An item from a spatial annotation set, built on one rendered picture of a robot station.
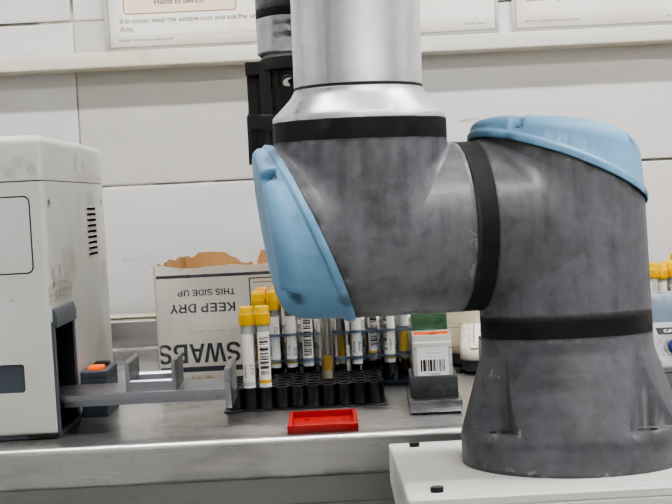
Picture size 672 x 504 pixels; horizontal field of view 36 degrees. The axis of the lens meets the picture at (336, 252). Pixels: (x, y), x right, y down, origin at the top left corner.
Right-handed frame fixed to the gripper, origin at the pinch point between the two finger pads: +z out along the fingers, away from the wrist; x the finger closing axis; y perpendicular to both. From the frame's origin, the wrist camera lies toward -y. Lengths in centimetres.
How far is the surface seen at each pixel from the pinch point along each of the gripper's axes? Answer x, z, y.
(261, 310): 4.1, 6.9, 6.6
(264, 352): 4.0, 11.5, 6.6
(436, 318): 3.5, 8.8, -12.1
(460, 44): -47, -27, -23
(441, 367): 8.3, 13.3, -11.8
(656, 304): 1.6, 8.7, -36.4
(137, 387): 11.4, 13.3, 18.9
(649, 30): -47, -28, -52
